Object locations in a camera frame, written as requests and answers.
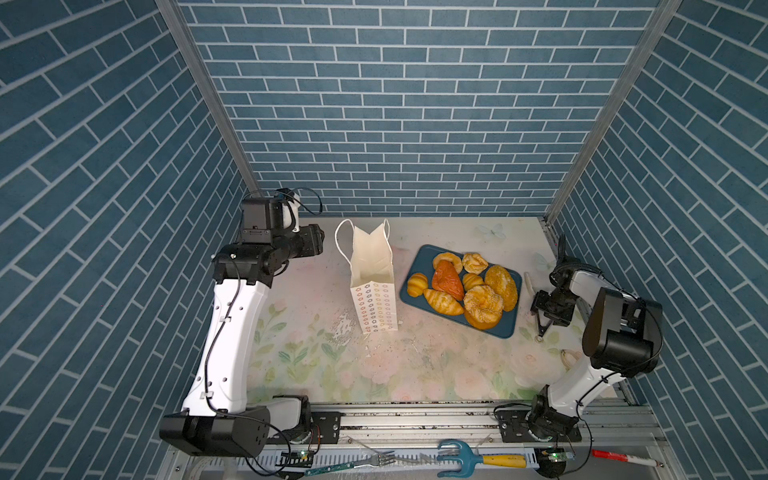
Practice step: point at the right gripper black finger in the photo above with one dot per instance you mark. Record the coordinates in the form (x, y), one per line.
(543, 327)
(536, 309)

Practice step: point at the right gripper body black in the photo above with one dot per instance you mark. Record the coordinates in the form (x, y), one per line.
(560, 307)

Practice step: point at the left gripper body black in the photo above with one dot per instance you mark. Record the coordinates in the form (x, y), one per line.
(303, 243)

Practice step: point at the metal tongs white tips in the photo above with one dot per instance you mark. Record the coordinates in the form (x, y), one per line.
(532, 291)

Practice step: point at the white paper bag with pattern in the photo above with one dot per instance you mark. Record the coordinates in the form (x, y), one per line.
(372, 284)

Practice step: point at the golden long croissant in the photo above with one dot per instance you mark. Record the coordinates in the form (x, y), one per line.
(443, 303)

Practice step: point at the reddish-brown croissant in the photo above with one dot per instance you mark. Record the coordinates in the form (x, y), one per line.
(447, 280)

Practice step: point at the ring-shaped bread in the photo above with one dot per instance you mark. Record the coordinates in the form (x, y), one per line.
(454, 260)

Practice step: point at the small striped yellow bun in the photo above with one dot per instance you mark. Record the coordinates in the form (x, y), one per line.
(416, 285)

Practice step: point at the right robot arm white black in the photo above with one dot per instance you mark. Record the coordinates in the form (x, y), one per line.
(621, 339)

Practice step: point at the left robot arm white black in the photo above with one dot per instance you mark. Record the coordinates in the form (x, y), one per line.
(215, 419)

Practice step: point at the sesame oval bread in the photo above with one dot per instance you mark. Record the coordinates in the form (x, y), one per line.
(501, 282)

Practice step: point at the large sugared twisted bun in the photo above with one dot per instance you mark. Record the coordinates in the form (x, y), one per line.
(483, 307)

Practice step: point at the pale shell pastry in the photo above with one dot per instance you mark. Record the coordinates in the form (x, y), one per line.
(474, 263)

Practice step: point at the red white marker pen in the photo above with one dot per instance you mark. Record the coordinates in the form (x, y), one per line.
(627, 458)

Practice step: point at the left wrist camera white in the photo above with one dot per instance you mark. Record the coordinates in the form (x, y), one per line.
(290, 206)

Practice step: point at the teal garden fork yellow handle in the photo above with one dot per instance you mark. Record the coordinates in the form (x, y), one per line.
(460, 452)

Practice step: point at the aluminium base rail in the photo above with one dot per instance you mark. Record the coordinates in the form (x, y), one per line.
(606, 422)

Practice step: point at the metal fork green handle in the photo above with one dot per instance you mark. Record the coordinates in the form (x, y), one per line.
(374, 460)

